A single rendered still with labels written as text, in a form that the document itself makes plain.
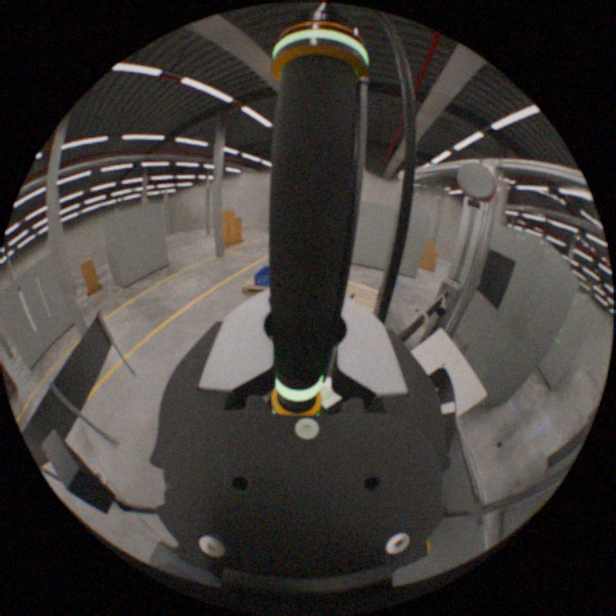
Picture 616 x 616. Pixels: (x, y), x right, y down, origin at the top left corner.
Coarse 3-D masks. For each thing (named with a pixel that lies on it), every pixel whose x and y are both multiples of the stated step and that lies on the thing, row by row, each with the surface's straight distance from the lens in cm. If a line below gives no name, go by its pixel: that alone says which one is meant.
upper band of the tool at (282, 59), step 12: (300, 24) 12; (336, 24) 12; (288, 36) 11; (348, 36) 11; (300, 48) 10; (312, 48) 10; (324, 48) 10; (336, 48) 10; (276, 60) 10; (288, 60) 10; (348, 60) 10; (360, 60) 10; (276, 72) 11; (360, 72) 10
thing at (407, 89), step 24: (384, 24) 28; (408, 72) 21; (408, 96) 19; (408, 120) 17; (408, 144) 16; (408, 168) 15; (408, 192) 15; (408, 216) 15; (384, 288) 16; (384, 312) 17
